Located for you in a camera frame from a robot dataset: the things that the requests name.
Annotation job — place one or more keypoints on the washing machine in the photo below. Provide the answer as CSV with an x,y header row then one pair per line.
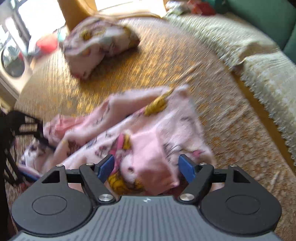
x,y
15,70

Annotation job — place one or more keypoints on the green sofa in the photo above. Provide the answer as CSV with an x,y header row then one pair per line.
x,y
262,66

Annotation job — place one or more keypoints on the red booklet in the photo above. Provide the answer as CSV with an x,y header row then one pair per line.
x,y
201,8

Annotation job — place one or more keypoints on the red plastic cup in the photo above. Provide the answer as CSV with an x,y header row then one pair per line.
x,y
47,44

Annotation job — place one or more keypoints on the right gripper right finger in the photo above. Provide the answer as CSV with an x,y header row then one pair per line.
x,y
198,177

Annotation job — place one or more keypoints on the pink cartoon fleece garment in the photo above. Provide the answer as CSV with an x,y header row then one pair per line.
x,y
124,138

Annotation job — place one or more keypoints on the folded pink floral garment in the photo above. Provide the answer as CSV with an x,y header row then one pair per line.
x,y
92,40

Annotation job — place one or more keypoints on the tan leather chair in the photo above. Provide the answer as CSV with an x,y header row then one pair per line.
x,y
75,11

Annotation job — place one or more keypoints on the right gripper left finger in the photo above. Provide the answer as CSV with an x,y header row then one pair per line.
x,y
93,178

